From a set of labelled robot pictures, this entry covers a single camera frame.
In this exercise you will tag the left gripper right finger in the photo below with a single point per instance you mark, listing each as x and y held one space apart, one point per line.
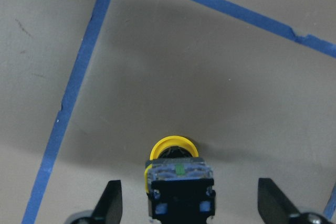
275 207

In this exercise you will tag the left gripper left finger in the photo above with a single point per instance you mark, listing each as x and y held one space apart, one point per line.
109 208

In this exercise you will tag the yellow push button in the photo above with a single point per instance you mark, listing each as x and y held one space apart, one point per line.
178 183

